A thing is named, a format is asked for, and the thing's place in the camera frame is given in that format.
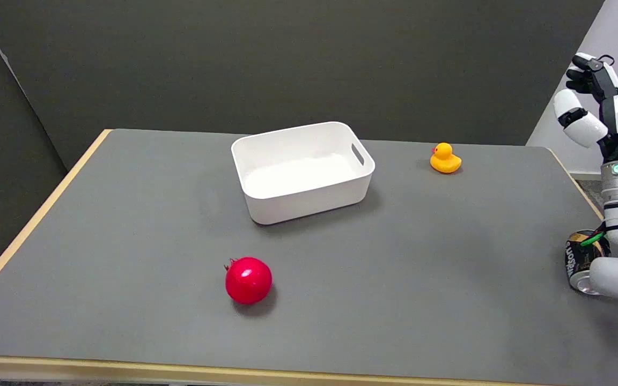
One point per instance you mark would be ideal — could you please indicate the yellow rubber duck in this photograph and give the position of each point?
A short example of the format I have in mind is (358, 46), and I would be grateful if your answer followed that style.
(444, 161)

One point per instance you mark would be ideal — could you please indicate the black gold drink can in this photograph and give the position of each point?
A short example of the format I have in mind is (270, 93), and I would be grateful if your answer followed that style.
(577, 260)

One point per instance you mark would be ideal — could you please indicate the white plastic storage bin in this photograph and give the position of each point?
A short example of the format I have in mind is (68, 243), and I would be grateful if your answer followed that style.
(301, 177)

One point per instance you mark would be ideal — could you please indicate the red pomegranate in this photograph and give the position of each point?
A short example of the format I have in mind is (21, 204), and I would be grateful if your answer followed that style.
(248, 280)

